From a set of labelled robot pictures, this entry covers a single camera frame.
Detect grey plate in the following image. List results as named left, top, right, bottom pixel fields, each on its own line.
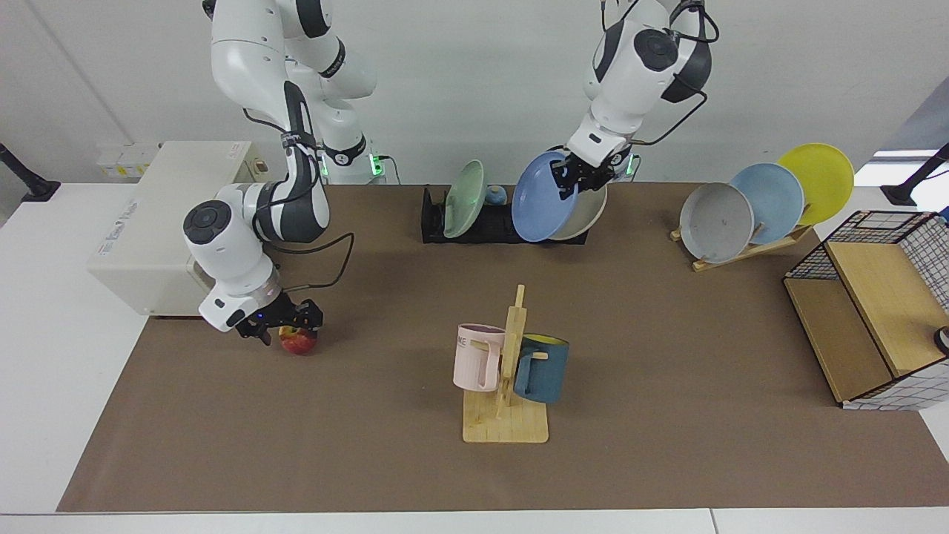
left=679, top=182, right=755, bottom=264

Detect dark blue cup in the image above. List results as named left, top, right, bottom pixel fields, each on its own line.
left=513, top=334, right=570, bottom=405

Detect pink cup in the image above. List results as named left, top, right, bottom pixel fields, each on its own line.
left=453, top=323, right=506, bottom=392

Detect wire basket with wooden floor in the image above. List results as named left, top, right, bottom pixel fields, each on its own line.
left=784, top=210, right=949, bottom=411

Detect black dish rack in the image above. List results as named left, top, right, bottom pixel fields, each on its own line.
left=421, top=185, right=590, bottom=245

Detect light blue plate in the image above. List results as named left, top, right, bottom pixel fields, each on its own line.
left=730, top=162, right=805, bottom=245

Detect beige plate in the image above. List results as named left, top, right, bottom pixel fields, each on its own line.
left=549, top=182, right=608, bottom=241

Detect brown table cloth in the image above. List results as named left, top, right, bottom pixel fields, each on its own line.
left=56, top=182, right=949, bottom=512

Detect wooden cup stand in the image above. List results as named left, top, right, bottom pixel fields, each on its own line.
left=463, top=284, right=550, bottom=444

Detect pale green plate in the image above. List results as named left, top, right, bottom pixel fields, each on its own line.
left=443, top=160, right=488, bottom=239

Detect wooden plate rack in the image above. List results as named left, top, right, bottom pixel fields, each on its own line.
left=669, top=222, right=816, bottom=273

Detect yellow plate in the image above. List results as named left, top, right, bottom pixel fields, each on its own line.
left=776, top=142, right=855, bottom=227

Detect white wall socket boxes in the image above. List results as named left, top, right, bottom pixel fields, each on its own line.
left=95, top=143, right=160, bottom=179

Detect pale toaster oven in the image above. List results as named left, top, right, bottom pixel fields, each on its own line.
left=87, top=141, right=269, bottom=320

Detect black clamp stand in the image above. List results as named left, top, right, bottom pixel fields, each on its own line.
left=0, top=143, right=62, bottom=202
left=881, top=143, right=949, bottom=207

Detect red yellow apple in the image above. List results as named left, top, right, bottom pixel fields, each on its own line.
left=279, top=325, right=318, bottom=355

